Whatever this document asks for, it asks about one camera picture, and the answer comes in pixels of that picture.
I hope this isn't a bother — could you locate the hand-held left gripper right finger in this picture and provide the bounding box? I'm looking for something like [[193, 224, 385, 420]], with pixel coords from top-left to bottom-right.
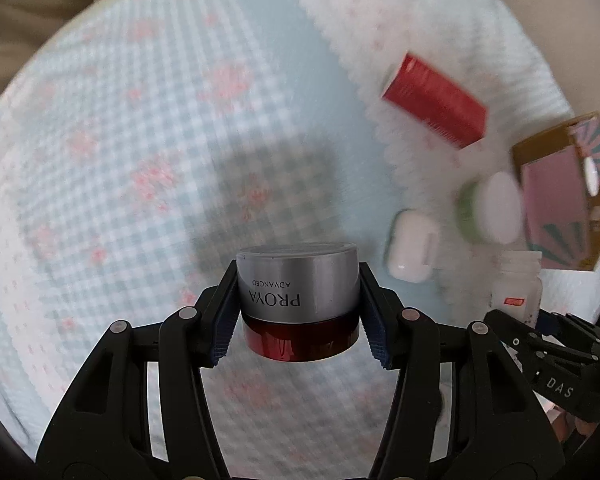
[[357, 262, 567, 480]]

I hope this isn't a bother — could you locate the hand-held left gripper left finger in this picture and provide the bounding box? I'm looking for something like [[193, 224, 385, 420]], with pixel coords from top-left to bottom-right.
[[36, 260, 243, 480]]

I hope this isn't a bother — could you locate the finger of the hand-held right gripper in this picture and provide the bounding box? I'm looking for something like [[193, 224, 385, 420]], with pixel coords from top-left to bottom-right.
[[539, 311, 600, 350], [482, 309, 597, 367]]

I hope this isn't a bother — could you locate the silver and red cream jar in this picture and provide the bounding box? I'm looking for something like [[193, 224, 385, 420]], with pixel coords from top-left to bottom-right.
[[236, 242, 362, 363]]

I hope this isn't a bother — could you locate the white pill bottle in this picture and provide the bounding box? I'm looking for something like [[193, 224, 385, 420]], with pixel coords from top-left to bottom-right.
[[489, 250, 545, 328]]

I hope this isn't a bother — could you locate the white earbuds case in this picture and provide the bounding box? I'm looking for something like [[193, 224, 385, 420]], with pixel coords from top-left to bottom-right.
[[384, 208, 442, 282]]

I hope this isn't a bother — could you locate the pink and gold box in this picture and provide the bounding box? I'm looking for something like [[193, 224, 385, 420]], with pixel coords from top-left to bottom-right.
[[511, 111, 600, 273]]

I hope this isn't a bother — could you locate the green jar with white lid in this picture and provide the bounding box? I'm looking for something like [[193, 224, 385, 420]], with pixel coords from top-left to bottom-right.
[[455, 171, 525, 246]]

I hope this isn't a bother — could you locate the blue checked blanket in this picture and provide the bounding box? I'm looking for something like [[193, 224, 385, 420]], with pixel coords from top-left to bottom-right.
[[0, 0, 600, 466]]

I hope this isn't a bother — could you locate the red cardboard box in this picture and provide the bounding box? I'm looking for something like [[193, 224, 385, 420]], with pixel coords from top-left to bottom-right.
[[380, 51, 490, 150]]

